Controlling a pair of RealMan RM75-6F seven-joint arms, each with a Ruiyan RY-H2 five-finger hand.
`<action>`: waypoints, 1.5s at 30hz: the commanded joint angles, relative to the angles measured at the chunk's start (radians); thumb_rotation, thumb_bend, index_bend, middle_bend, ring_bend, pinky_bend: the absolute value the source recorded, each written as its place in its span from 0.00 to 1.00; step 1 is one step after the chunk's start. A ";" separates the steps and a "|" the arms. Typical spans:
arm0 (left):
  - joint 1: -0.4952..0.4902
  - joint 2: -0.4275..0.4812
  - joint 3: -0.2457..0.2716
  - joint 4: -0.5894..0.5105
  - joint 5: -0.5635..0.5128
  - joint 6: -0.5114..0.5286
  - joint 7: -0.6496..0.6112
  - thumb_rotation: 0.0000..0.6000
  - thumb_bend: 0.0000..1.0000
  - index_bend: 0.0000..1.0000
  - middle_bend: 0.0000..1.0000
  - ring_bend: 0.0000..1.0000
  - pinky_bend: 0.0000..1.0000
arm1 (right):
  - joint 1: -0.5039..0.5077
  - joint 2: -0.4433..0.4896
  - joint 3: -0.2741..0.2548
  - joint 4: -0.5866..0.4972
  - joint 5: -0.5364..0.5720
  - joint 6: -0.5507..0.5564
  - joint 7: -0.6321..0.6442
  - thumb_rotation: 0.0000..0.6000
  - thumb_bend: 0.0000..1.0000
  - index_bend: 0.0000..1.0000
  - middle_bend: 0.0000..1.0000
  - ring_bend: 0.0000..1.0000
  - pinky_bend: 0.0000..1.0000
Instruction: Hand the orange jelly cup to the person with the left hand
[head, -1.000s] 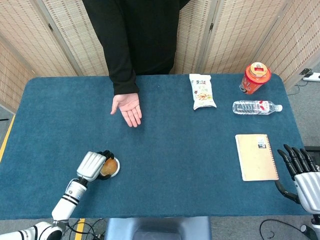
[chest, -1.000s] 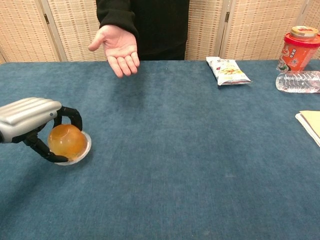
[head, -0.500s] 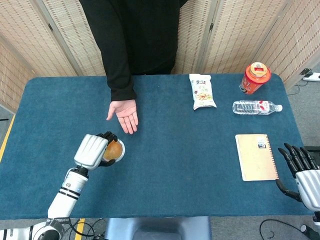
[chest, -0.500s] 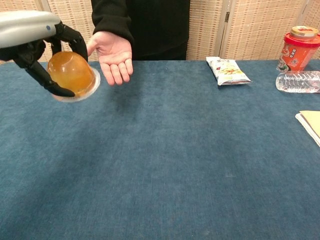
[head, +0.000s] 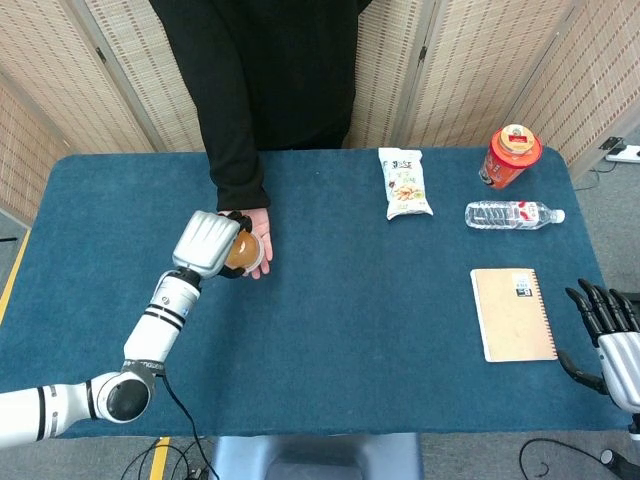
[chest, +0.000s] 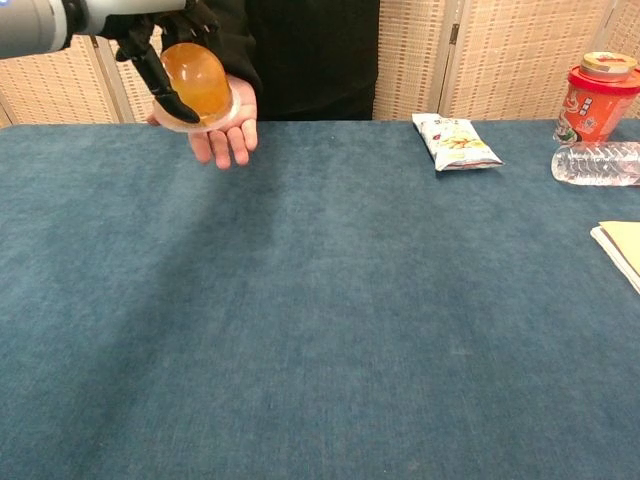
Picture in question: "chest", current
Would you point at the orange instant noodle cup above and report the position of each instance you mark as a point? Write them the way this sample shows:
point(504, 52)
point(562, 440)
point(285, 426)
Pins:
point(597, 105)

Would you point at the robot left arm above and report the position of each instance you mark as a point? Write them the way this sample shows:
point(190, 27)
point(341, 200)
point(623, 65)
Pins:
point(30, 25)

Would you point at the beige spiral notebook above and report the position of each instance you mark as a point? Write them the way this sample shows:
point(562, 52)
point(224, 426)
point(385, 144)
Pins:
point(622, 245)

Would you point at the blue tablecloth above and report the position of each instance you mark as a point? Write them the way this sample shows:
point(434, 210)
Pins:
point(320, 300)

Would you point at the woven folding screen panel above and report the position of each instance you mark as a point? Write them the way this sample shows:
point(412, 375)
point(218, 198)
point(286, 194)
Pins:
point(520, 60)
point(415, 60)
point(50, 85)
point(140, 85)
point(627, 25)

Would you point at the person's right black-sleeved arm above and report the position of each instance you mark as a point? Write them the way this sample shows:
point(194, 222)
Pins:
point(237, 50)

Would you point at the person's right hand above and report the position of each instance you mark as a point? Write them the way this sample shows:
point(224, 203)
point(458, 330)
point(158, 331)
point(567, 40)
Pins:
point(235, 137)

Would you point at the clear plastic water bottle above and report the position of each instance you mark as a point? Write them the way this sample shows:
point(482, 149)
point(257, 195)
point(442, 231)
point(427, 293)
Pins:
point(595, 162)

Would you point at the white snack bag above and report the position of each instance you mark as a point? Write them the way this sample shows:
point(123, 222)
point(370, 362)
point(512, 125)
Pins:
point(457, 142)

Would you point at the person's black-clothed torso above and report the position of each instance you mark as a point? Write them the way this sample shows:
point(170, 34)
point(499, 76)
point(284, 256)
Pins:
point(315, 60)

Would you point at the robot left five-finger hand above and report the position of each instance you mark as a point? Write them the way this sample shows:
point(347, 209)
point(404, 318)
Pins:
point(145, 20)

